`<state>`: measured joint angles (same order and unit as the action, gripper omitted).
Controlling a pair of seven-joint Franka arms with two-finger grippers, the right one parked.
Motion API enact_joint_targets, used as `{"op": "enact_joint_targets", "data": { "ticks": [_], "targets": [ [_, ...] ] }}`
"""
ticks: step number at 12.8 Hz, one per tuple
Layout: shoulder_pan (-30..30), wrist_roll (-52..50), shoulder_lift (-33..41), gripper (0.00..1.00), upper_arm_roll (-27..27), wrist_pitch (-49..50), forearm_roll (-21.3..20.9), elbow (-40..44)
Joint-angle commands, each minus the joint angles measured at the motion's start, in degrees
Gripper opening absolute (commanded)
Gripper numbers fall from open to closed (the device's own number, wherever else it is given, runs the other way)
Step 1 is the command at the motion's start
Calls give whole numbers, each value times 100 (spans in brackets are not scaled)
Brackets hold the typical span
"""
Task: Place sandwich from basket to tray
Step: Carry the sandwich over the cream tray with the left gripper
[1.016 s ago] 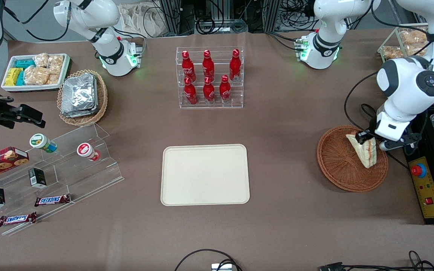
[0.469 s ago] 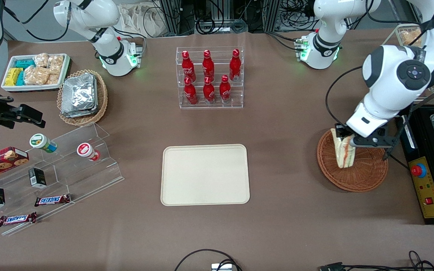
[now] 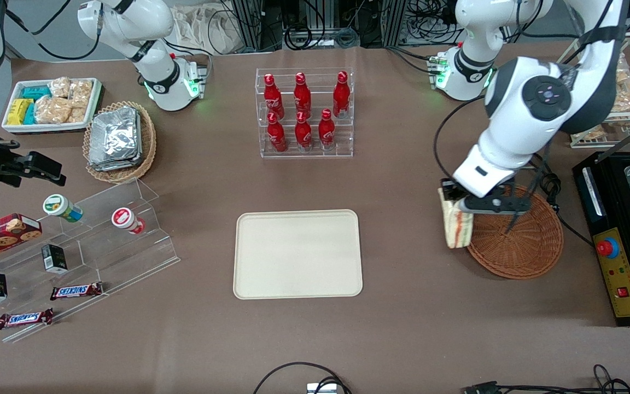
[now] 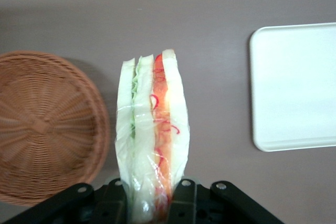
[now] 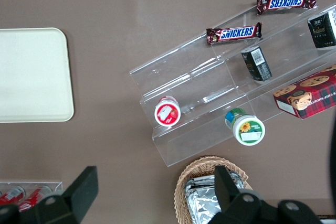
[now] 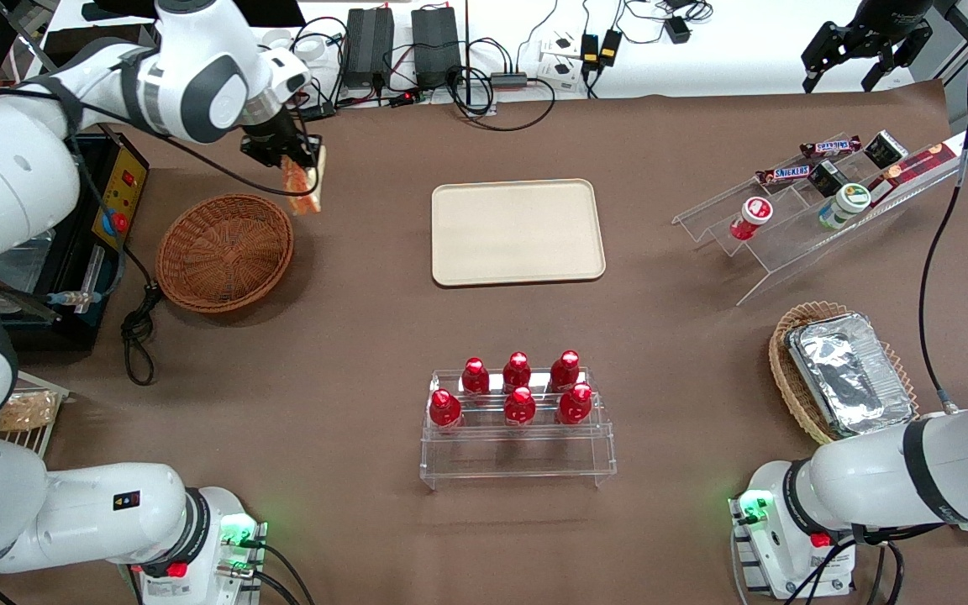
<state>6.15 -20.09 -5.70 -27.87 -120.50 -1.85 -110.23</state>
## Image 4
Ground round brown wicker basket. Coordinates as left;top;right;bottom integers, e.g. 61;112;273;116
0;50;110;207

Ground beige plastic tray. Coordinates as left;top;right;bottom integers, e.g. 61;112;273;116
249;22;336;153

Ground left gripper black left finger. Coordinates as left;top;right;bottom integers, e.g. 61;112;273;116
0;177;132;224

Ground triangular sandwich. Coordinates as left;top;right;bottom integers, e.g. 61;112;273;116
114;48;191;224

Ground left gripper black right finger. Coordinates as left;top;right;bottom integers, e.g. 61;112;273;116
167;178;285;224

